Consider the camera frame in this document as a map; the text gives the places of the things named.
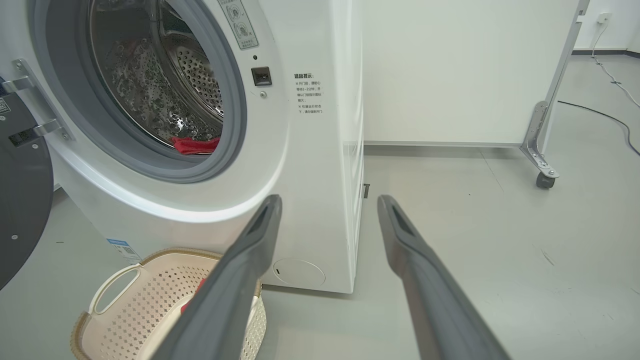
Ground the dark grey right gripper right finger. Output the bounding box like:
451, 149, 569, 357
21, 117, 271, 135
376, 194, 511, 360

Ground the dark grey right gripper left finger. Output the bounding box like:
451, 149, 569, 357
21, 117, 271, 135
147, 194, 283, 360

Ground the red garment with white stripes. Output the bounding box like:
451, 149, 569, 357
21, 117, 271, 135
180, 277, 207, 314

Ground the red garment with Bulls print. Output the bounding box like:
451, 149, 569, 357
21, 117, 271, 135
170, 136, 221, 156

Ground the cream perforated laundry basket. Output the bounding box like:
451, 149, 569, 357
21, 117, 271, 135
70, 247, 267, 360

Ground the white front-load washing machine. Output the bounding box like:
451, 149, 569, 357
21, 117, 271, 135
0, 0, 365, 295

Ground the silver metal door hinge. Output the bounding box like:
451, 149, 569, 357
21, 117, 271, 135
0, 58, 76, 146

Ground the blue energy label sticker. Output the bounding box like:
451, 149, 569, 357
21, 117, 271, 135
106, 238, 142, 265

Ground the white rolling partition panel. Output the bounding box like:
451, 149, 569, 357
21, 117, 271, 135
362, 0, 591, 178

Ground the grey warning sticker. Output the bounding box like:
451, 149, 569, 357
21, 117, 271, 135
217, 0, 259, 50

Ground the black floor cable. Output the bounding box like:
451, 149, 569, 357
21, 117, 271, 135
557, 100, 640, 156

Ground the white floor cable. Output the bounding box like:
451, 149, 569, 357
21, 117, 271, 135
591, 22, 640, 108

